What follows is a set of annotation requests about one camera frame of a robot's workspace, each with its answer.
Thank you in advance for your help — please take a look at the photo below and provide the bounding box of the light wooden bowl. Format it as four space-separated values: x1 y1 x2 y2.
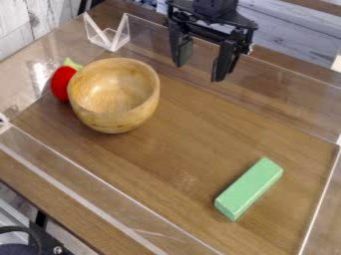
67 57 162 133

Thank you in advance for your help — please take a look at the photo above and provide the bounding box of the red plush apple toy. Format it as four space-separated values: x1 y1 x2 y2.
51 57 83 102

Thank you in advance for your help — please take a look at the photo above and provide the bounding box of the black cable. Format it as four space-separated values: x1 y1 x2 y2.
0 225 43 255

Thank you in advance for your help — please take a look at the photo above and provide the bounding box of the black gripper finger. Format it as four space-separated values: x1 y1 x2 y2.
211 40 239 82
170 21 192 68

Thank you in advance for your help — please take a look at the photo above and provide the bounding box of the black clamp with bolt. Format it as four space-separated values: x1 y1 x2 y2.
29 222 75 255

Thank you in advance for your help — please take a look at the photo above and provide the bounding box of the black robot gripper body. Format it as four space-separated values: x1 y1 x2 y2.
166 0 259 55

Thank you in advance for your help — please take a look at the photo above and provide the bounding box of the clear acrylic corner bracket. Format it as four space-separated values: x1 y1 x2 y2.
83 13 131 52

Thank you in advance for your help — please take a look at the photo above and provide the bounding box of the green rectangular block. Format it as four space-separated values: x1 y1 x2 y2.
214 157 283 221

